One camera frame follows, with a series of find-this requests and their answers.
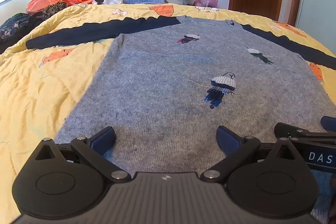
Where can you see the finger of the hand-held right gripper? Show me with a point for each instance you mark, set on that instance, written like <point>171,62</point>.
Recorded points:
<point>288,130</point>
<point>330,124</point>

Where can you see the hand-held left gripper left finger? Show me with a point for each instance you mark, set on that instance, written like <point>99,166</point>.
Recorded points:
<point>105,138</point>

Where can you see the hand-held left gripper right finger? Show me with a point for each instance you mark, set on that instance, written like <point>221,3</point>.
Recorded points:
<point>227,138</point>

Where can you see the grey sweater with navy sleeves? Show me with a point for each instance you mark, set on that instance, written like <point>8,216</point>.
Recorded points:
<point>157,82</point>

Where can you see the yellow floral quilt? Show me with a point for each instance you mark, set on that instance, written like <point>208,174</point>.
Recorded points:
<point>39,87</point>

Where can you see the leopard print cloth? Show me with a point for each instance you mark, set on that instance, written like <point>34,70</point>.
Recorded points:
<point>51,10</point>

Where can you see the dark floral cloth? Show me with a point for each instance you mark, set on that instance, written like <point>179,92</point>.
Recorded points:
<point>14,28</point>

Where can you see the blue knitted cloth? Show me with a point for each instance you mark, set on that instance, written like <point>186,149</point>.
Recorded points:
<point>143,1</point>

